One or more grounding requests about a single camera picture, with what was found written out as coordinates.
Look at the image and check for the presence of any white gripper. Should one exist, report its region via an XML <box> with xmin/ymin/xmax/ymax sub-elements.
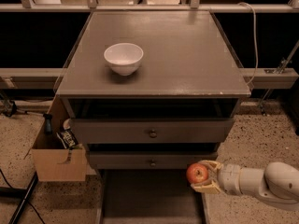
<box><xmin>191</xmin><ymin>160</ymin><xmax>241</xmax><ymax>195</ymax></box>

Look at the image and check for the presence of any red apple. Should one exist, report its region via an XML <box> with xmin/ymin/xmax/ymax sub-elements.
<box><xmin>186</xmin><ymin>163</ymin><xmax>208</xmax><ymax>184</ymax></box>

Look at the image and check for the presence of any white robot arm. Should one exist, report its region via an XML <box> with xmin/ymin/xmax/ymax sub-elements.
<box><xmin>191</xmin><ymin>161</ymin><xmax>299</xmax><ymax>211</ymax></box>

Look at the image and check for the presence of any grey top drawer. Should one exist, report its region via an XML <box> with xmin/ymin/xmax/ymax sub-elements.
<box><xmin>70</xmin><ymin>119</ymin><xmax>234</xmax><ymax>144</ymax></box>

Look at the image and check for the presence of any grey drawer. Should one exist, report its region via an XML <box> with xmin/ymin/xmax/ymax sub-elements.
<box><xmin>97</xmin><ymin>169</ymin><xmax>209</xmax><ymax>224</ymax></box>
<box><xmin>70</xmin><ymin>119</ymin><xmax>234</xmax><ymax>144</ymax></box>
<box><xmin>87</xmin><ymin>151</ymin><xmax>218</xmax><ymax>170</ymax></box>

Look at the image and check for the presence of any grey drawer cabinet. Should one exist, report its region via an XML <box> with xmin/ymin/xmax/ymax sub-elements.
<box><xmin>55</xmin><ymin>10</ymin><xmax>252</xmax><ymax>224</ymax></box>

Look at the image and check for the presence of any grey bottom drawer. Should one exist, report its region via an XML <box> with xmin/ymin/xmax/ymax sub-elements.
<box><xmin>97</xmin><ymin>169</ymin><xmax>209</xmax><ymax>224</ymax></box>

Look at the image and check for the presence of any grey middle drawer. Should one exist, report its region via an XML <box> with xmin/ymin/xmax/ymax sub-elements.
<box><xmin>87</xmin><ymin>151</ymin><xmax>218</xmax><ymax>170</ymax></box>

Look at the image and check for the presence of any white ceramic bowl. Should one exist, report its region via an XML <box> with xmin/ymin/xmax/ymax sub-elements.
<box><xmin>104</xmin><ymin>43</ymin><xmax>144</xmax><ymax>76</ymax></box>

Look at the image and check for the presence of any black snack packet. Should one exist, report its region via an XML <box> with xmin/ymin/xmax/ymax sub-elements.
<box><xmin>56</xmin><ymin>119</ymin><xmax>78</xmax><ymax>149</ymax></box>

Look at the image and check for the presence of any cardboard box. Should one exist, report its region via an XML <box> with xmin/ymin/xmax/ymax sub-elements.
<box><xmin>31</xmin><ymin>97</ymin><xmax>87</xmax><ymax>182</ymax></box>

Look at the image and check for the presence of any dark bottle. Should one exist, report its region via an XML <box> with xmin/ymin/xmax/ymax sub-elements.
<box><xmin>43</xmin><ymin>114</ymin><xmax>52</xmax><ymax>134</ymax></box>

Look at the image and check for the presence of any white cable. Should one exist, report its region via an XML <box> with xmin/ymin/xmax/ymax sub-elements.
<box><xmin>238</xmin><ymin>1</ymin><xmax>260</xmax><ymax>86</ymax></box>

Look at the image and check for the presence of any black floor cable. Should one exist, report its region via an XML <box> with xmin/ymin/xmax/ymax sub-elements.
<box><xmin>0</xmin><ymin>168</ymin><xmax>47</xmax><ymax>224</ymax></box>

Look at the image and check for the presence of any metal clamp bracket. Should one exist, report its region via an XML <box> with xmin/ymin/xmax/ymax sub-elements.
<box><xmin>0</xmin><ymin>90</ymin><xmax>17</xmax><ymax>117</ymax></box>

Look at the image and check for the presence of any metal frame rail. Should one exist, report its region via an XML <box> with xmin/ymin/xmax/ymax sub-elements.
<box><xmin>0</xmin><ymin>3</ymin><xmax>299</xmax><ymax>14</ymax></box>

